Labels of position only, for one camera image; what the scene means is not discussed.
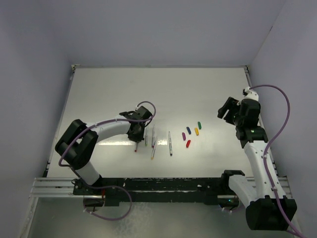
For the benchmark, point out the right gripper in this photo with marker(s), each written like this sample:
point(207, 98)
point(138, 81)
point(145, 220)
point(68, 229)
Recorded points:
point(231, 104)

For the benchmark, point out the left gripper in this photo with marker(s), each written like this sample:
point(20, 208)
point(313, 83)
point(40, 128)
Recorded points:
point(137, 138)

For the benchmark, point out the green marker pen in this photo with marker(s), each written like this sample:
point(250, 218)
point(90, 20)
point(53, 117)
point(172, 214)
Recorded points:
point(146, 136)

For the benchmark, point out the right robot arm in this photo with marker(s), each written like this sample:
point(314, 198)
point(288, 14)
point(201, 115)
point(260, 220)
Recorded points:
point(267, 206)

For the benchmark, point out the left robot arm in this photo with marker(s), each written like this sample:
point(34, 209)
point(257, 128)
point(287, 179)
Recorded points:
point(78, 142)

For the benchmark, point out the purple marker pen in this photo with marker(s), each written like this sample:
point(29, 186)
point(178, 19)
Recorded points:
point(153, 136)

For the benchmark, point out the yellow marker pen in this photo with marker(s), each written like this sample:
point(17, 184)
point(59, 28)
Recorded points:
point(154, 148)

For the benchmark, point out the blue marker pen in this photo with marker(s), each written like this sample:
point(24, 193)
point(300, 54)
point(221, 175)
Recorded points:
point(170, 144)

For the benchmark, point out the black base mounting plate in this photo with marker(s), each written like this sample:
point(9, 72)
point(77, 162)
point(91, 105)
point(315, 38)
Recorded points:
point(113, 191)

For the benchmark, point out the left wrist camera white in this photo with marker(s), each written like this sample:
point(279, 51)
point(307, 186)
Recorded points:
point(140, 114)

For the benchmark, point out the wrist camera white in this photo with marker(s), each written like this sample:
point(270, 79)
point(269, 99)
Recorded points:
point(140, 114)
point(249, 93)

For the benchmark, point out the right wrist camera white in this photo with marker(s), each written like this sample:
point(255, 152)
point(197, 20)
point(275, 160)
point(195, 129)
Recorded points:
point(249, 93)

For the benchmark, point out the aluminium frame rail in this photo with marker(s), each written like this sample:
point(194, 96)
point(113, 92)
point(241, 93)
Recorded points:
point(63, 187)

